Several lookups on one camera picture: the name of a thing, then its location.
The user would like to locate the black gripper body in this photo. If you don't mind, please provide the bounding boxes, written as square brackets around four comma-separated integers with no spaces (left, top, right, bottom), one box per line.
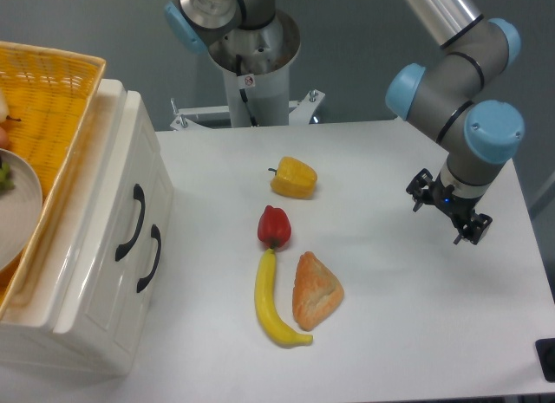
[428,178,481,224]

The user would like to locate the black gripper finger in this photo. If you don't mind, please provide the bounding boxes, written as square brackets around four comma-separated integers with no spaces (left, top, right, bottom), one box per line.
[406,168,434,211]
[453,211,493,245]

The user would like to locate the black top drawer handle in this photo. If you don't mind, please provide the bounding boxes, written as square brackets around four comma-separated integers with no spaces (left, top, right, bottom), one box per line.
[114,183,147,262]

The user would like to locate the black drawer handle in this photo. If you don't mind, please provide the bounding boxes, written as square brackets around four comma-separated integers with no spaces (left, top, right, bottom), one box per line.
[136,224,163,293]
[114,183,147,262]

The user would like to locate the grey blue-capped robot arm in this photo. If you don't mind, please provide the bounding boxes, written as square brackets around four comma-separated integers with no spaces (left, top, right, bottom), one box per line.
[164,0,525,244]

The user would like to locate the white drawer cabinet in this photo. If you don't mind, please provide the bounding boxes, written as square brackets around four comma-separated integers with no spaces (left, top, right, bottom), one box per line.
[0,78,175,376]

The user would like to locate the yellow bell pepper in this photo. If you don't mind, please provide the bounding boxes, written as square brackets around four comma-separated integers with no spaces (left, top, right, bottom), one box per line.
[269,156,317,199]

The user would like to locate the triangular bread pastry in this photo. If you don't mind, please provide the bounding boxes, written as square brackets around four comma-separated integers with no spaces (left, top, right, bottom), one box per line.
[292,251,344,331]

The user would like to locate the red bell pepper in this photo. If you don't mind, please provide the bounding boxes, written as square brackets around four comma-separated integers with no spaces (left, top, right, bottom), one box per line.
[258,205,291,249]

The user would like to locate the yellow banana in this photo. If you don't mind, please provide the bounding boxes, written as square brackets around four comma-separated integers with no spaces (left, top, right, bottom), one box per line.
[254,249,313,348]

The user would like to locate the yellow wicker basket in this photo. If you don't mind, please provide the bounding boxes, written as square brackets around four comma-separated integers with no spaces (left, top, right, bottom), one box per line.
[1,42,106,311]

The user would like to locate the white plate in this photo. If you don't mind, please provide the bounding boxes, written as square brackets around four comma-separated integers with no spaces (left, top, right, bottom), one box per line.
[1,149,42,270]

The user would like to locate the green grapes on plate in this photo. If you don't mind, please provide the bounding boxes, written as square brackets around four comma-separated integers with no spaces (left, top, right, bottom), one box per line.
[0,159,15,192]

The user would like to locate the red fruit in basket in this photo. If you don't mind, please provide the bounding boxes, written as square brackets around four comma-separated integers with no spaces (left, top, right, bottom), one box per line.
[0,127,10,149]

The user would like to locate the pale pear in basket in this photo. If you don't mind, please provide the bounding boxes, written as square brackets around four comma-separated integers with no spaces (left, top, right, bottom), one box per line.
[0,91,20,123]

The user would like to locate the white metal base frame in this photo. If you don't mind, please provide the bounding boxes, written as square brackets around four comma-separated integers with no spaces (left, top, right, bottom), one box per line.
[170,89,326,131]

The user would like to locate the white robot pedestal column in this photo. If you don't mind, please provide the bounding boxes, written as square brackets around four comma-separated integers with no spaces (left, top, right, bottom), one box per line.
[209,10,301,127]

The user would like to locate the black lower drawer handle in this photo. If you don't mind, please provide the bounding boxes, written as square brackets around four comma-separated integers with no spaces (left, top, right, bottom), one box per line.
[136,224,163,293]

